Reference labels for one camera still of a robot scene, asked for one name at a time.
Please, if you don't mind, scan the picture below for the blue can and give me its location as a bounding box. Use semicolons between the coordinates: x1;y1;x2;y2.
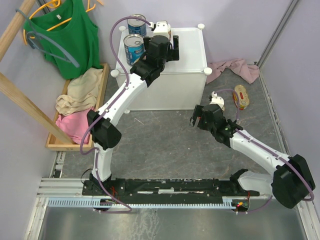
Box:
123;34;145;66
127;18;147;38

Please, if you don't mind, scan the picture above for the orange can white lid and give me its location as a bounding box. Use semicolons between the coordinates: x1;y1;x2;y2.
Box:
167;23;172;42

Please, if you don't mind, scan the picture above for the oval gold tin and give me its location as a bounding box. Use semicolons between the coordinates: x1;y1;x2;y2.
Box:
196;104;224;125
232;84;250;110

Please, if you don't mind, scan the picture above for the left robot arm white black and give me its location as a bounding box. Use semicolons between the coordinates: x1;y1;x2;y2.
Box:
87;35;180;195

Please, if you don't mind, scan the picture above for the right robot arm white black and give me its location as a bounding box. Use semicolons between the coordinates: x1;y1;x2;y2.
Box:
190;104;316;209

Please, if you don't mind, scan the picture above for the white cube cabinet counter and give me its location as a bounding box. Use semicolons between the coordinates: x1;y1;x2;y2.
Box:
113;27;212;111

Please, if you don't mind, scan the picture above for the mauve cloth on floor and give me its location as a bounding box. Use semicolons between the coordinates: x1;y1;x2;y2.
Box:
206;58;260;84

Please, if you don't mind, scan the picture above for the green tank top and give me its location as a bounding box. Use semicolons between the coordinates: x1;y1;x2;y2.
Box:
22;0;100;81

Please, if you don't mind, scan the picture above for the grey blue clothes hanger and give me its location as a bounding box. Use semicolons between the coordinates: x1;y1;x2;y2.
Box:
14;8;81;68

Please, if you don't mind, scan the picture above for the beige cloth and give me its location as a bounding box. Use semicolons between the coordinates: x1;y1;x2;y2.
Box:
55;67;103;116

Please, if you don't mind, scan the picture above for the orange clothes hanger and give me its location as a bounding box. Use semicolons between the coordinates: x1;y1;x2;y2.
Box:
23;0;98;45

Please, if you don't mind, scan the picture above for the pink cloth in tray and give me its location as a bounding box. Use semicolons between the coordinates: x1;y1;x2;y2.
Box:
55;108;93;144

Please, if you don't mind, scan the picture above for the wooden tray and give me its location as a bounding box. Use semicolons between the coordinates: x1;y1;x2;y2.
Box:
45;63;110;152

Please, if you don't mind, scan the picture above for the wooden rack pole upper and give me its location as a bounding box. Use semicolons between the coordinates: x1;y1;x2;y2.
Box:
0;0;36;61

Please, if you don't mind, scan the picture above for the wooden rack pole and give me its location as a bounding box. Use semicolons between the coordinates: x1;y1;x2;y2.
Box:
0;73;73;144
0;0;36;61

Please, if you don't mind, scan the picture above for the wooden rack pole lower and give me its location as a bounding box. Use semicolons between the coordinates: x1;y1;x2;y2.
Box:
0;73;73;144

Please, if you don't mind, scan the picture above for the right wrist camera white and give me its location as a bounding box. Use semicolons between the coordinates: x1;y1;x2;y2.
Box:
210;91;225;109

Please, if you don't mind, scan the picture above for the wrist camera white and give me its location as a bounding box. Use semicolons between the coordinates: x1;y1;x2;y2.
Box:
149;20;168;38
210;91;225;109

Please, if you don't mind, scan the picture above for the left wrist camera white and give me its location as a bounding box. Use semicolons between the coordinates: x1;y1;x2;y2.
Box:
149;20;168;38

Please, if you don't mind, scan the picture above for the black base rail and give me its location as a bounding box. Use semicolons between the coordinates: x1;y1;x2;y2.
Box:
82;177;261;205

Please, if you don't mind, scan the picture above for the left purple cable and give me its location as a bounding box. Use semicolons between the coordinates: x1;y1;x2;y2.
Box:
79;15;156;215

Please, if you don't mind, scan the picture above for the purple cable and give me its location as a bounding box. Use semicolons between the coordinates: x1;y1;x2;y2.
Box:
216;88;316;216
79;15;156;215

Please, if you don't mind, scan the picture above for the aluminium frame post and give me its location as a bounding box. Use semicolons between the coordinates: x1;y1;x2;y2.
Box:
257;0;301;69

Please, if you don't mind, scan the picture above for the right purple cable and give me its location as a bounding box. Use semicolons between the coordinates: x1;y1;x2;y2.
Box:
216;88;316;216

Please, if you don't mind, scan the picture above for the aluminium floor rail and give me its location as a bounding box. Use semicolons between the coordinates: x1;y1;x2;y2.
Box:
37;178;261;201

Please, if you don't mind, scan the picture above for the white cable duct comb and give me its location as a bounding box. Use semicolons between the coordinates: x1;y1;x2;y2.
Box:
47;197;236;210

